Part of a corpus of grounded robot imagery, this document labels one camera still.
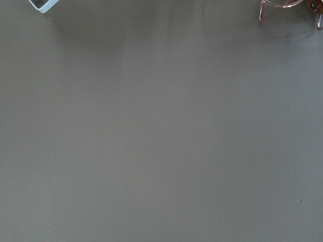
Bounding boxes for white wire cup rack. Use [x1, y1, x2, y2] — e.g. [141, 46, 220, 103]
[29, 0, 59, 14]

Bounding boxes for copper wire bottle rack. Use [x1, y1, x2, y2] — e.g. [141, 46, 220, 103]
[258, 0, 322, 30]

